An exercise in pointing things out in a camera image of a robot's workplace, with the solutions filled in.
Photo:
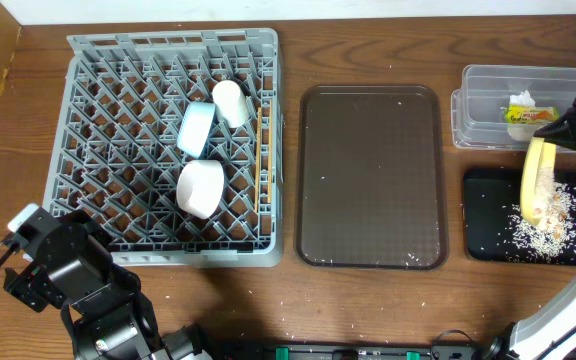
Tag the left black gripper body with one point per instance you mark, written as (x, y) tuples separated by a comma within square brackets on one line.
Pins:
[(23, 288)]

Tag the white napkin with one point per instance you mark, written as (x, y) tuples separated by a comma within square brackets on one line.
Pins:
[(516, 131)]

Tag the green yellow snack wrapper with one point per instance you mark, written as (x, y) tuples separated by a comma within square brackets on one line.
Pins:
[(530, 115)]

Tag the yellow plate with crumbs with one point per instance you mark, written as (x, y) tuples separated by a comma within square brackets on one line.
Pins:
[(537, 183)]

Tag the pink bowl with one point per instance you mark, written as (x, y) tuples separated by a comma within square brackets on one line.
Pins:
[(200, 187)]

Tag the light blue bowl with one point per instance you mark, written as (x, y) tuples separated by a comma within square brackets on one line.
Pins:
[(195, 128)]

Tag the white plastic cup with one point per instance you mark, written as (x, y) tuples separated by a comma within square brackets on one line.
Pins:
[(231, 103)]

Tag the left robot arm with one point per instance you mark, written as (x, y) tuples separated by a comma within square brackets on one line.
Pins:
[(101, 304)]

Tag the clear plastic bin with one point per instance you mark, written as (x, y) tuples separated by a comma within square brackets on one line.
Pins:
[(478, 106)]

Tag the pile of rice scraps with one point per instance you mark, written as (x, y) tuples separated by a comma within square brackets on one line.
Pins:
[(554, 235)]

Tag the black plastic tray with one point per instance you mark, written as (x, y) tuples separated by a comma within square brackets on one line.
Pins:
[(495, 229)]

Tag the grey plastic dish rack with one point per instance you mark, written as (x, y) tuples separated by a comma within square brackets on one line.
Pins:
[(115, 155)]

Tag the dark brown serving tray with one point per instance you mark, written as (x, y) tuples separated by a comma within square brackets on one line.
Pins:
[(371, 185)]

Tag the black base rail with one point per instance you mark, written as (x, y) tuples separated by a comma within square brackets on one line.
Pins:
[(258, 351)]

